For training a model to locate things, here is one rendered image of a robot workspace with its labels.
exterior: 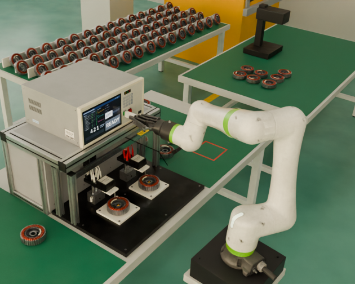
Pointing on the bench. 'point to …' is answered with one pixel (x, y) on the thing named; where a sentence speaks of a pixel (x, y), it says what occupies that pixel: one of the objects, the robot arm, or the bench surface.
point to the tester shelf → (39, 136)
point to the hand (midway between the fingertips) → (131, 115)
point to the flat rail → (103, 158)
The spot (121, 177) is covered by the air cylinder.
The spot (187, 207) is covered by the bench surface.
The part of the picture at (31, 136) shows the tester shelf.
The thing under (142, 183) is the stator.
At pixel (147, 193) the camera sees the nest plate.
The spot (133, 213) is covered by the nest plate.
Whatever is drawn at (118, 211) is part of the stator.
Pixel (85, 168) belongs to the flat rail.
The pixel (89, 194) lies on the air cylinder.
